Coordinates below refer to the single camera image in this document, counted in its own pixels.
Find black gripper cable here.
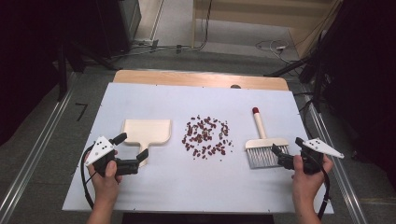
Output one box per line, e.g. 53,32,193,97
79,144,96,210
316,155,332,220

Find grey power strip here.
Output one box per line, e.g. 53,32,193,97
133,38,160,51

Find person's left hand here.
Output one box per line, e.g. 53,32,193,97
87,150,124,203

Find white floor cable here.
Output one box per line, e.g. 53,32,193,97
255,39,300,64

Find metal floor rail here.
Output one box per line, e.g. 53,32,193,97
306,92,370,224
0,73,78,223

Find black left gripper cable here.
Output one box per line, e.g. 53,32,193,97
79,144,96,210

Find wooden table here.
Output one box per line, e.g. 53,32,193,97
112,69,290,91

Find dark cabinet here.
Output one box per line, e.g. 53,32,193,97
96,0,143,59

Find cream hand brush grey bristles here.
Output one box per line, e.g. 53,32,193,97
245,106,290,170

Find pile of red beans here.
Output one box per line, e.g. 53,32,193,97
181,115,234,161

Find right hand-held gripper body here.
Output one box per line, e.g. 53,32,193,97
276,138,346,175

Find person's right hand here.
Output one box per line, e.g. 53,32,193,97
290,153,334,203

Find black floor cables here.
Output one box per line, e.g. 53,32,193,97
110,0,214,60

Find white table mat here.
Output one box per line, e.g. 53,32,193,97
61,81,334,216

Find cream plastic dustpan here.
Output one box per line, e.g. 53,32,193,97
120,119,173,168

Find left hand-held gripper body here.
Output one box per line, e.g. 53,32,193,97
83,135,140,177

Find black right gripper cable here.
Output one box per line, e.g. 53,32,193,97
316,155,332,220

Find black metal stand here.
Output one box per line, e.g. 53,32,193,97
55,40,120,102
263,31,328,113

